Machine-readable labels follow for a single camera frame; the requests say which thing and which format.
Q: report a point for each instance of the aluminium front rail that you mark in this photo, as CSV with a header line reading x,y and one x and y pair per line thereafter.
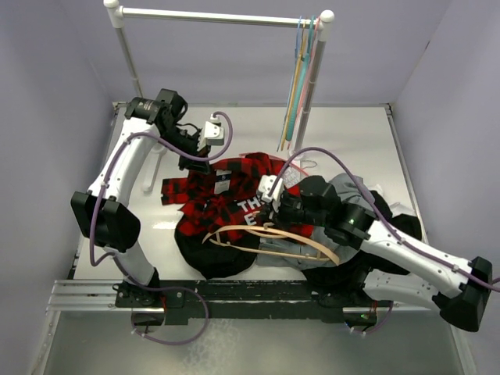
x,y
78,294

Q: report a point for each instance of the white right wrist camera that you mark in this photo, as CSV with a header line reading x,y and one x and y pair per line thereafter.
x,y
270,189

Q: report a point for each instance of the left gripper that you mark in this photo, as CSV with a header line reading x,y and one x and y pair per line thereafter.
x,y
203,166

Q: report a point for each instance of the black garment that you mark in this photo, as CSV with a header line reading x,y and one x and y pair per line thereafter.
x,y
209,259
345,275

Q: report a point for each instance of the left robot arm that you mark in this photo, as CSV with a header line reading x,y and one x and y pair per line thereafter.
x,y
102,211

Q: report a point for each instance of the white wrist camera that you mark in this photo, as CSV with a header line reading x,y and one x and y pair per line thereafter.
x,y
211,134
270,189

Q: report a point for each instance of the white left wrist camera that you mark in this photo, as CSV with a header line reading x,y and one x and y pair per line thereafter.
x,y
211,134

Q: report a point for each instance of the red black plaid shirt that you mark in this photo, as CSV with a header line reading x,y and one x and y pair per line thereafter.
x,y
225,196

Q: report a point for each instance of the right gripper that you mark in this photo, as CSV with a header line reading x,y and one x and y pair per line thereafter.
x,y
278,219

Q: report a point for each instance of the teal plastic hanger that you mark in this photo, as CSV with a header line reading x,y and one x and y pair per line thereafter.
x,y
308,38

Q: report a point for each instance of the grey shirt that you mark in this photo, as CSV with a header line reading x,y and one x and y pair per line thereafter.
x,y
348,193

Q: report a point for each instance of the cream plastic hanger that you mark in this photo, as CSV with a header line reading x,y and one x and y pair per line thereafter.
x,y
268,231

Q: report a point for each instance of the black garment right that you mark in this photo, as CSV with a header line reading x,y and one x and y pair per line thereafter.
x,y
345,275

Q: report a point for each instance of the yellow plastic hanger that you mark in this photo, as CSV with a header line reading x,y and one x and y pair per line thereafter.
x,y
291,98

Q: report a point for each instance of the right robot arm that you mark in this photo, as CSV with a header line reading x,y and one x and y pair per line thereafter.
x,y
463,285

